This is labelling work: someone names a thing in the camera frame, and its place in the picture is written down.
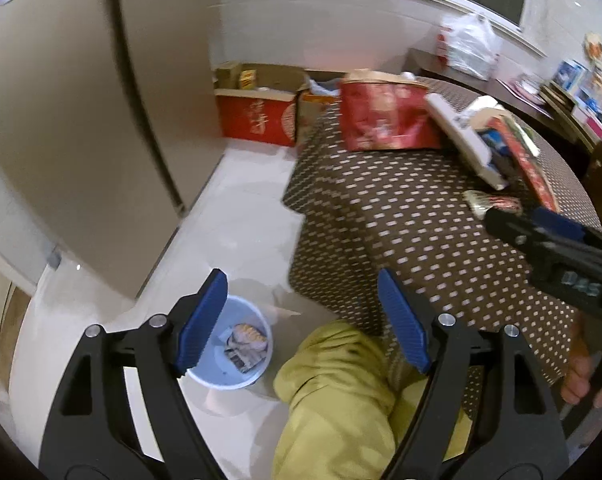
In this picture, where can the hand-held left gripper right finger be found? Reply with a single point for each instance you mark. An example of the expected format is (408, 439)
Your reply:
(403, 320)

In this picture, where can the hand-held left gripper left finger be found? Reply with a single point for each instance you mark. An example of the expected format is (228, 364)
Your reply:
(201, 325)

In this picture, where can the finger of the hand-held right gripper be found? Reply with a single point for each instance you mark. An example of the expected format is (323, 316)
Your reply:
(556, 222)
(506, 227)

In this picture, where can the shiny brown candy wrapper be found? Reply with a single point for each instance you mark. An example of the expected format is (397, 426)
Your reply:
(493, 204)

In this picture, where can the light blue plastic bucket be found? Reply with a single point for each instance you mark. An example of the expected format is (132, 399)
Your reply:
(243, 310)

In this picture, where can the printed wrapper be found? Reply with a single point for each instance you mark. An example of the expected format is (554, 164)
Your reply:
(248, 347)

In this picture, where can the person's right hand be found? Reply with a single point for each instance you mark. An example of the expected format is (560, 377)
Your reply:
(578, 380)

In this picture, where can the long red flat box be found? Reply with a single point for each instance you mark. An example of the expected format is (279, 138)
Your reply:
(528, 165)

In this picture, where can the brown dotted tablecloth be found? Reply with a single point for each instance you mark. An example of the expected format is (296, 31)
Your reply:
(406, 200)

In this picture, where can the person's leg in yellow-green pants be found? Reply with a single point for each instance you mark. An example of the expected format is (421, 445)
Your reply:
(341, 410)

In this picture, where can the dark wooden sideboard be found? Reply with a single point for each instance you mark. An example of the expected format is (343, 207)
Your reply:
(556, 110)

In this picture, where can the white folded paper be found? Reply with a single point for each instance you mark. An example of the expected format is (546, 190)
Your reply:
(481, 109)

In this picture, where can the shelf of books and toys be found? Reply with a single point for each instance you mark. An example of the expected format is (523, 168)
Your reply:
(598, 105)

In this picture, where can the pink plates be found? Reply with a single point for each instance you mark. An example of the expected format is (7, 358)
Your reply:
(523, 87)

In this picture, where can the blue and white books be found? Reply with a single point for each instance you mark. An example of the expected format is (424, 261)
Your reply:
(567, 72)

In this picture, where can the red printed paper bag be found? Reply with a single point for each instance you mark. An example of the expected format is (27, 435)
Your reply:
(386, 112)

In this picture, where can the white plastic shopping bag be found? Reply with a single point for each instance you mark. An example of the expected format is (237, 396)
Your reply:
(468, 45)

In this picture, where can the red cardboard box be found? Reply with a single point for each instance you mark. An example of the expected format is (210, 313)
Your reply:
(256, 117)

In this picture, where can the brown cardboard box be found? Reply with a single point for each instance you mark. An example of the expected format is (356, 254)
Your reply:
(313, 105)

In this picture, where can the small yellow carton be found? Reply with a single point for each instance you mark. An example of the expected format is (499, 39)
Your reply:
(248, 79)

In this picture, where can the beige tall cabinet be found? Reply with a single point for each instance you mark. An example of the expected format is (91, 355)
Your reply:
(66, 110)

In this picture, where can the round wall decoration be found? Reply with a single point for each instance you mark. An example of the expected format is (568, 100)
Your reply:
(593, 47)

